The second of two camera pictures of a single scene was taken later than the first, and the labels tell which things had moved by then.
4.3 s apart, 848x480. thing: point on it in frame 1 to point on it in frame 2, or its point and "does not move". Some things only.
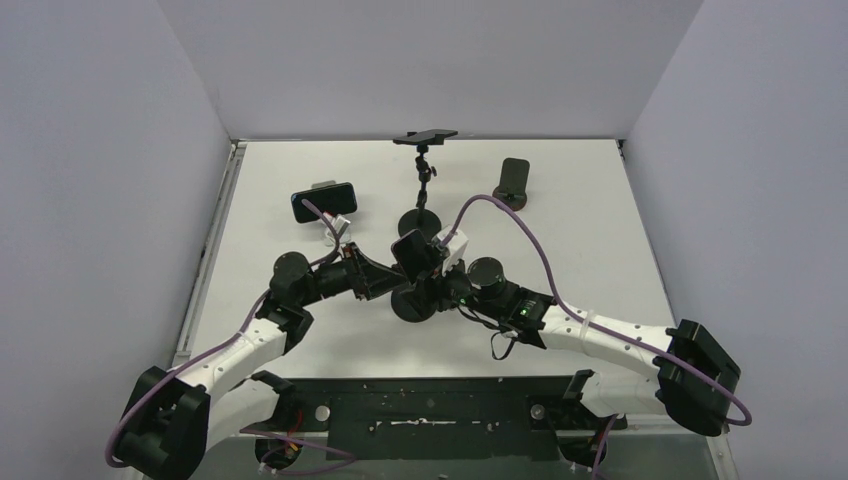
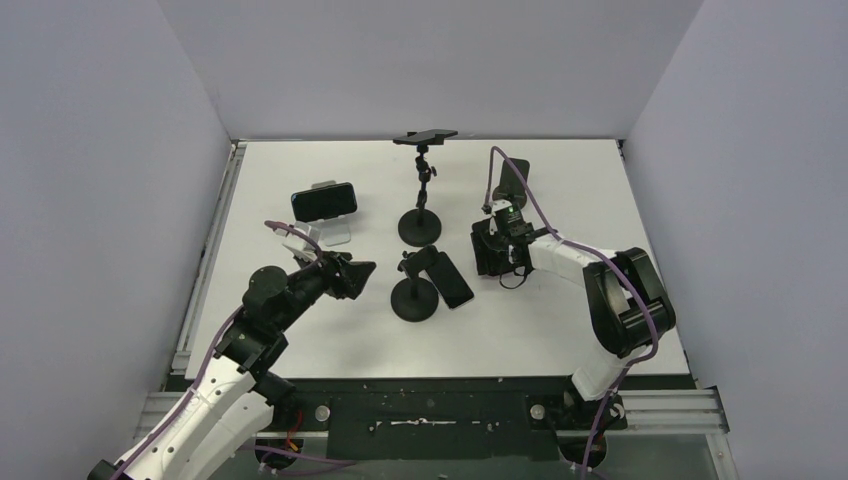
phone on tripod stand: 431,137 does not move
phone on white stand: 334,199 does not move
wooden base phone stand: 514,183 does not move
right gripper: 436,285 to 488,248
